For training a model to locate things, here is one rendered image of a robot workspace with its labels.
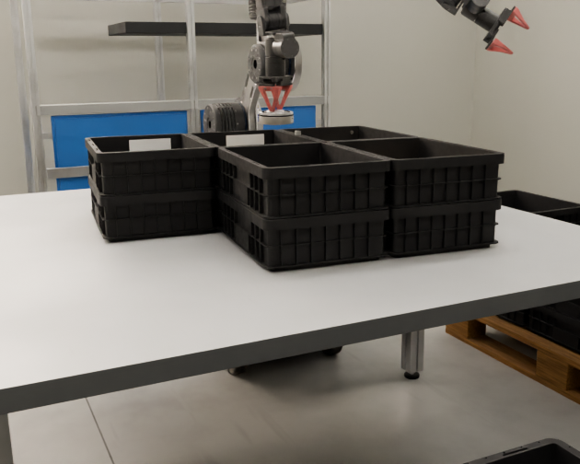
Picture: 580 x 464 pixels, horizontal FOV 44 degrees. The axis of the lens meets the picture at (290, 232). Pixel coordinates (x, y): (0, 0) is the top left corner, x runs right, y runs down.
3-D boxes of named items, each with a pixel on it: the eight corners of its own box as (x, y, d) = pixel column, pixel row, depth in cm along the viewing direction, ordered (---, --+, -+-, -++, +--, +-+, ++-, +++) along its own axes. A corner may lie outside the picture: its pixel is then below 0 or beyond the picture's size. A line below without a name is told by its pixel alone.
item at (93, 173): (87, 178, 212) (85, 139, 209) (185, 171, 222) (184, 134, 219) (100, 202, 176) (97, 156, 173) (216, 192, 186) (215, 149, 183)
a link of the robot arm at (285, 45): (283, 11, 202) (256, 16, 199) (301, 10, 192) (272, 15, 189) (288, 54, 206) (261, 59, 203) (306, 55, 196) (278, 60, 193)
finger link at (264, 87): (290, 110, 208) (289, 77, 205) (279, 112, 201) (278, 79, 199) (269, 110, 210) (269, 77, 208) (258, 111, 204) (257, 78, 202)
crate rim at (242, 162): (216, 156, 183) (216, 147, 183) (323, 150, 193) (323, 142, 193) (264, 179, 147) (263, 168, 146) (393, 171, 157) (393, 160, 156)
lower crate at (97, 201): (89, 214, 215) (87, 174, 212) (188, 205, 225) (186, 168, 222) (103, 244, 178) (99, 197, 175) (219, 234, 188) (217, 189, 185)
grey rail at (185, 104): (30, 114, 365) (29, 105, 364) (322, 103, 435) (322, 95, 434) (32, 115, 356) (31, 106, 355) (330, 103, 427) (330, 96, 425)
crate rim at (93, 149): (85, 145, 210) (84, 137, 209) (184, 141, 220) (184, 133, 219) (97, 163, 173) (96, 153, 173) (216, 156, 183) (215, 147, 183)
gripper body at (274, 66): (293, 81, 208) (293, 55, 206) (277, 84, 199) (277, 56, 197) (273, 81, 210) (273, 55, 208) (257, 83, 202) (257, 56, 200)
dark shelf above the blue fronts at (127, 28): (108, 35, 409) (108, 25, 408) (295, 36, 459) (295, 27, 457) (125, 32, 370) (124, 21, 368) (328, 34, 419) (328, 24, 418)
